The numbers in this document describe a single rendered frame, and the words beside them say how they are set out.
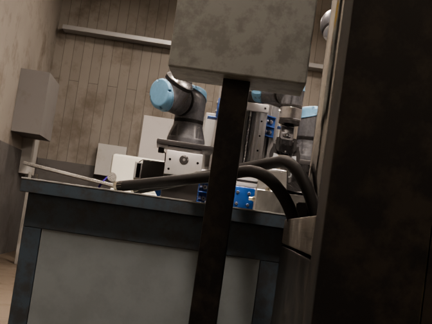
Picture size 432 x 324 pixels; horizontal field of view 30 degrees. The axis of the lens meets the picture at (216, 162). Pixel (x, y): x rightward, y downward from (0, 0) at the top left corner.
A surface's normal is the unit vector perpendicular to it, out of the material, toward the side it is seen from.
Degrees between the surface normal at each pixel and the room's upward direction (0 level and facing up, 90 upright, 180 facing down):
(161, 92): 96
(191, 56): 90
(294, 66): 90
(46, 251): 90
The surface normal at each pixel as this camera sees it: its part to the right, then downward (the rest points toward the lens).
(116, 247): -0.04, -0.08
